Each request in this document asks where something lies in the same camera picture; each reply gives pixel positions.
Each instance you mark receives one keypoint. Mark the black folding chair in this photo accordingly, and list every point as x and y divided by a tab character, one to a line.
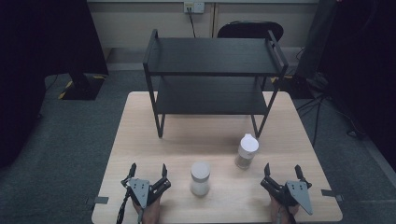
249	30

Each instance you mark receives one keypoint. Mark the grey hanging cloth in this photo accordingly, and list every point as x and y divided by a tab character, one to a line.
317	37

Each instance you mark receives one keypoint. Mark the person's left hand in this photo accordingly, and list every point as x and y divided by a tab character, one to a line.
151	213

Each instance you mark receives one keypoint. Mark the grey tape strip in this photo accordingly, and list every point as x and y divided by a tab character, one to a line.
100	200
331	194

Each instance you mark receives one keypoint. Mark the person's right hand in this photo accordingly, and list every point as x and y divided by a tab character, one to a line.
280	213

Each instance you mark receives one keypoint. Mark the black stand base yellow stripes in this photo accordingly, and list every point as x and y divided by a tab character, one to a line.
295	87
82	88

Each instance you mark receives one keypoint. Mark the clear bottle with white flip lid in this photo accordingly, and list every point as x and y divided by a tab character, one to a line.
247	151

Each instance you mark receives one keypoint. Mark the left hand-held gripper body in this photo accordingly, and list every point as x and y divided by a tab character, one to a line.
140	188

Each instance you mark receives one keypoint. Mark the white jar with round lid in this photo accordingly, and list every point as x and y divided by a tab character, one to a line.
200	177

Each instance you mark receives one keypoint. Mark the black curtain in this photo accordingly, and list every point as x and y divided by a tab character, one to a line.
367	62
37	62

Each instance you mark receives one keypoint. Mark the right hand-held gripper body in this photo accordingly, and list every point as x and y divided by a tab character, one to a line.
294	193

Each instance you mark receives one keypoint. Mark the white wall socket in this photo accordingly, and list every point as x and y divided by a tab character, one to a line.
194	6

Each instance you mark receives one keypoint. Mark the black two-tier shelf rack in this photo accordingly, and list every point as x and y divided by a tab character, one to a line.
214	56

